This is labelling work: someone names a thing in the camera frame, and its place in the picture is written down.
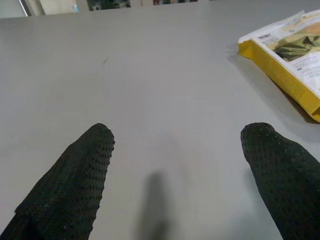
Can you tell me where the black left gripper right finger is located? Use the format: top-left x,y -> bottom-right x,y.
240,121 -> 320,240

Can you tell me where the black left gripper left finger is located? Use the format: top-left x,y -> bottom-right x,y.
0,122 -> 116,240

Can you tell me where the yellow white snack packet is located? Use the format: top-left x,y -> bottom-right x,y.
237,9 -> 320,123

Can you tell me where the glass door cabinet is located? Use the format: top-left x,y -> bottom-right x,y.
16,0 -> 210,17

